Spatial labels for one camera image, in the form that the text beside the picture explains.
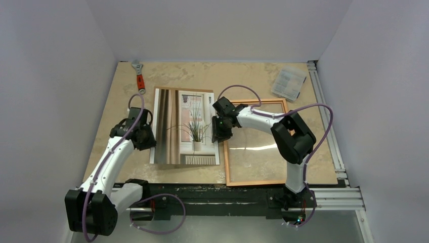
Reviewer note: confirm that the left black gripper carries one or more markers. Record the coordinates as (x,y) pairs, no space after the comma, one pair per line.
(152,142)

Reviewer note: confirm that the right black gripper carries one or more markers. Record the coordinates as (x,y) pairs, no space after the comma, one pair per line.
(219,134)

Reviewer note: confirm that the plant photo print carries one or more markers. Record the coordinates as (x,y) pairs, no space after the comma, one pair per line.
(182,128)

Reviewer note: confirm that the copper wooden picture frame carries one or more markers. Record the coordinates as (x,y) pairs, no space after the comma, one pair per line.
(231,167)

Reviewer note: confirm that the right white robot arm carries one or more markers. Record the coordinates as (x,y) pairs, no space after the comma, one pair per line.
(294,139)

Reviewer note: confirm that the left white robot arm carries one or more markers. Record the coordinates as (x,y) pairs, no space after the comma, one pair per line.
(94,206)

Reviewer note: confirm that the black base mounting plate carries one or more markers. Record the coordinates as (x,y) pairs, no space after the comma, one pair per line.
(269,201)

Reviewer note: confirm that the clear plastic screw box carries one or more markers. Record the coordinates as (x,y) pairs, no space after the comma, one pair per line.
(288,83)

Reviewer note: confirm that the red handled adjustable wrench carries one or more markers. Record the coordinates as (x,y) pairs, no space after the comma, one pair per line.
(139,76)

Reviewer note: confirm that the aluminium rail frame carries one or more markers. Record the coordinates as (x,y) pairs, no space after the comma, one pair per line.
(237,81)

